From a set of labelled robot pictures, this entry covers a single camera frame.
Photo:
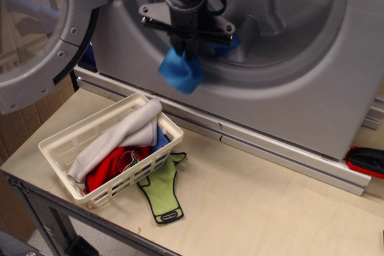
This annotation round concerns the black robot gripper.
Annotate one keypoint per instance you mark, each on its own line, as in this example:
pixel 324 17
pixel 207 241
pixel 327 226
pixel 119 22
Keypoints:
pixel 187 27

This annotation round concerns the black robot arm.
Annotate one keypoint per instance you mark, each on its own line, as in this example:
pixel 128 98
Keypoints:
pixel 215 7

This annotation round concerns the grey toy washing machine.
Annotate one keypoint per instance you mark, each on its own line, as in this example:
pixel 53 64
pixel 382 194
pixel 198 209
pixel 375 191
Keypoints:
pixel 306 71

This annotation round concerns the round washing machine door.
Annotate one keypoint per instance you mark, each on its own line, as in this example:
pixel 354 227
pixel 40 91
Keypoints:
pixel 41 42

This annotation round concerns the white grey cloth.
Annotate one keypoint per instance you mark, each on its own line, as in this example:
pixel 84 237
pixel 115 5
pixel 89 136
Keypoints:
pixel 138 129

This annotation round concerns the small blue cloth in basket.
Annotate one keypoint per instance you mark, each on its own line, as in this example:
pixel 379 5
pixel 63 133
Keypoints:
pixel 162 140

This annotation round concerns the red cloth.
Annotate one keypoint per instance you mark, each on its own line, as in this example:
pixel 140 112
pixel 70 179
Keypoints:
pixel 118 161

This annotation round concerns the white plastic basket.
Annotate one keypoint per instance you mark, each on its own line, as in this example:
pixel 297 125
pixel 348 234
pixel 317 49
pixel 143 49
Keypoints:
pixel 62 149

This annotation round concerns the green cloth with black trim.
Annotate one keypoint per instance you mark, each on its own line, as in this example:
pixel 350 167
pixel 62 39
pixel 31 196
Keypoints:
pixel 159 190

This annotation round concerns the red and black tool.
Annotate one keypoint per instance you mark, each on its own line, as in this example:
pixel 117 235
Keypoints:
pixel 365 160

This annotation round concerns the aluminium profile rail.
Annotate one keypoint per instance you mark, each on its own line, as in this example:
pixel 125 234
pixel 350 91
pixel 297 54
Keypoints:
pixel 313 164

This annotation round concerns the grey metal table frame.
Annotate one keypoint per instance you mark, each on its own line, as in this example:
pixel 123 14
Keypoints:
pixel 51 214

